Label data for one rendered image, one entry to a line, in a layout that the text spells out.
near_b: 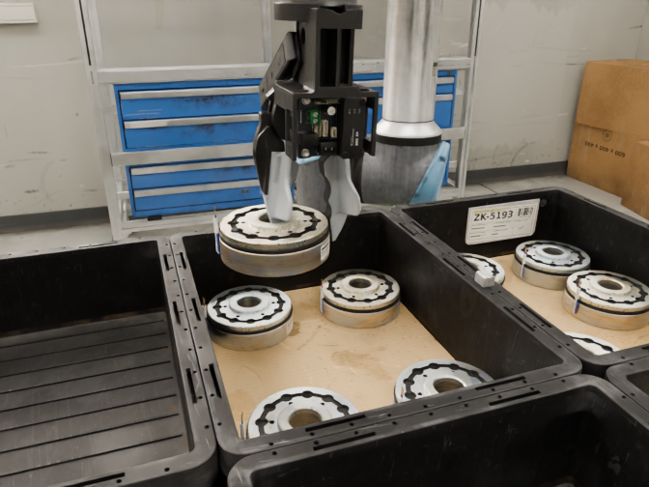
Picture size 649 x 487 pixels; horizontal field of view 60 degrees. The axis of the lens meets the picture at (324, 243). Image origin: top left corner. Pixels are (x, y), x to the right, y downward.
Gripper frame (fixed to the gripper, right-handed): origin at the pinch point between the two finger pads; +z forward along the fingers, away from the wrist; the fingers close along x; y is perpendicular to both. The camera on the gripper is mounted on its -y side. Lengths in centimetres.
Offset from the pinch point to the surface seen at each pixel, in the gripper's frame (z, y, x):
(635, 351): 6.3, 19.3, 23.3
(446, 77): 10, -189, 127
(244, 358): 17.1, -4.5, -5.6
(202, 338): 7.3, 5.4, -11.2
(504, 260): 15.6, -16.8, 37.5
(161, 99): 17, -192, -1
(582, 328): 15.8, 2.7, 35.0
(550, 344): 6.5, 16.1, 17.1
